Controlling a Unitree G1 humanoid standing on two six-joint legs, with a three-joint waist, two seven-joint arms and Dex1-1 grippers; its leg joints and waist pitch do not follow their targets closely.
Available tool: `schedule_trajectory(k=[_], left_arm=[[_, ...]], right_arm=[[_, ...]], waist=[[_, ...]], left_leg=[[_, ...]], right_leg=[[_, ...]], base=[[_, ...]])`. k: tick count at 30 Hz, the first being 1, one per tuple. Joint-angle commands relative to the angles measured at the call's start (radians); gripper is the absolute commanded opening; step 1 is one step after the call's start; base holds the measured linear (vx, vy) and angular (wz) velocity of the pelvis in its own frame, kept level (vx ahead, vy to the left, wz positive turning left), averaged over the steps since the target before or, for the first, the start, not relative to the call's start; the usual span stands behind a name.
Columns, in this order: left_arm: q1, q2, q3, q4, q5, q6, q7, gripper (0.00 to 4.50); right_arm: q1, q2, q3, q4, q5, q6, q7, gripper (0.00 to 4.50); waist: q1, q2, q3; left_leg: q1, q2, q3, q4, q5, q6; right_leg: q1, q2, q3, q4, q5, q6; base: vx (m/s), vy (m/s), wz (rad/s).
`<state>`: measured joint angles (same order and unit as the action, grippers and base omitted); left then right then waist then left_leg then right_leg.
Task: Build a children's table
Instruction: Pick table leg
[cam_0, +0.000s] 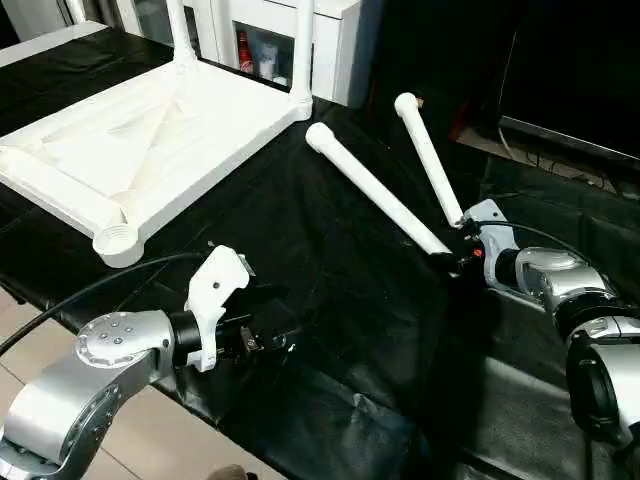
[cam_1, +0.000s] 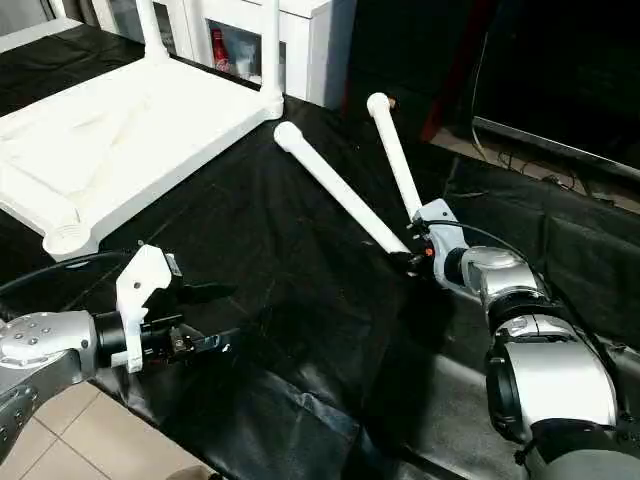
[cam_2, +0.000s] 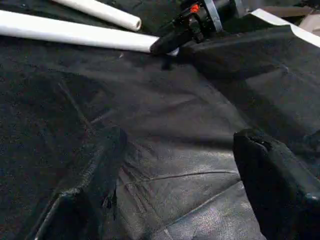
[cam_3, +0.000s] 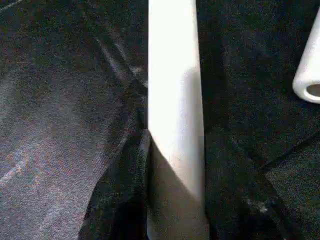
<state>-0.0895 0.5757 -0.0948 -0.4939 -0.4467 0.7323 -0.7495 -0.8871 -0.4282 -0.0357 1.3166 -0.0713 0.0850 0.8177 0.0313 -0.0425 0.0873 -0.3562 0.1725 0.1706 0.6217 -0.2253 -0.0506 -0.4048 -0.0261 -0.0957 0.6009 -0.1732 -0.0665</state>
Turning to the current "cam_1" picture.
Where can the white plastic table leg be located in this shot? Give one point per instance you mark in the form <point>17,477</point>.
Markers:
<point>271,60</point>
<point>395,150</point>
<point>340,190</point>
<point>152,30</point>

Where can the white plastic table top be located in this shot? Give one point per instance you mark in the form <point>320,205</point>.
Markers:
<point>120,140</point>

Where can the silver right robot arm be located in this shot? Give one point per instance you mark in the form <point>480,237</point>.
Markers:
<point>540,370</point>

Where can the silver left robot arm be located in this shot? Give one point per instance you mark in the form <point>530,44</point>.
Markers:
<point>40,350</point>

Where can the black work mat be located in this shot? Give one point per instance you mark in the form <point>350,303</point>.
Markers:
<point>320,330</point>

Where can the white glass door cabinet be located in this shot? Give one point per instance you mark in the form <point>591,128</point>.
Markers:
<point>320,40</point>

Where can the red bottle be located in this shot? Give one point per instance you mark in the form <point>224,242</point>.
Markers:
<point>218,50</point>

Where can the white side table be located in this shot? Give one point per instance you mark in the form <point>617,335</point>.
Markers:
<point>35,33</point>

